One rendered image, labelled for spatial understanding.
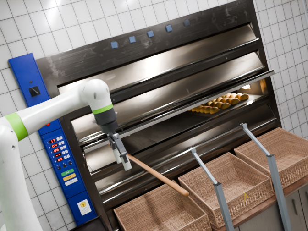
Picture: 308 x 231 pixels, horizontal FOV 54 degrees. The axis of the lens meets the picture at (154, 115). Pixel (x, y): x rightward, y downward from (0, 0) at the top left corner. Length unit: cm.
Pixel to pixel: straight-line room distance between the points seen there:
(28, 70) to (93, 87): 100
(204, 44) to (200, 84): 34
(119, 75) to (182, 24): 68
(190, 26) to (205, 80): 47
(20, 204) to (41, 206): 121
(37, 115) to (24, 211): 38
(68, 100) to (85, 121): 95
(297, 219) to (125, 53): 188
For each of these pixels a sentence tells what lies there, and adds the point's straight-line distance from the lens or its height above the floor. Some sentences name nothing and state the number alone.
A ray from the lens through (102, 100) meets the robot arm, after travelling 129.
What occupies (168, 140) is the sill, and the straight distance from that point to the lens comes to 252.
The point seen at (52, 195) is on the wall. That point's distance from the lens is 238.
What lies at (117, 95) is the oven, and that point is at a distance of 233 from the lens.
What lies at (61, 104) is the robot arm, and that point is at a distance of 136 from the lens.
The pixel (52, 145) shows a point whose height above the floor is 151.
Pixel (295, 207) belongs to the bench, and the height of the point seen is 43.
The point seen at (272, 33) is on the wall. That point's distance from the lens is 315.
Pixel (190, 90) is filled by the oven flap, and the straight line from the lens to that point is 257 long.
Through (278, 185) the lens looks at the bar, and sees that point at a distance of 246.
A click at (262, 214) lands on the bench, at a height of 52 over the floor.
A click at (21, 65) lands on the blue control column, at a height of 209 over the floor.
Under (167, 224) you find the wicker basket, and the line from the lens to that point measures 256.
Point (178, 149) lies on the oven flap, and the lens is 260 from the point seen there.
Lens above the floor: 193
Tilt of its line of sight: 12 degrees down
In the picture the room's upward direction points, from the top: 18 degrees counter-clockwise
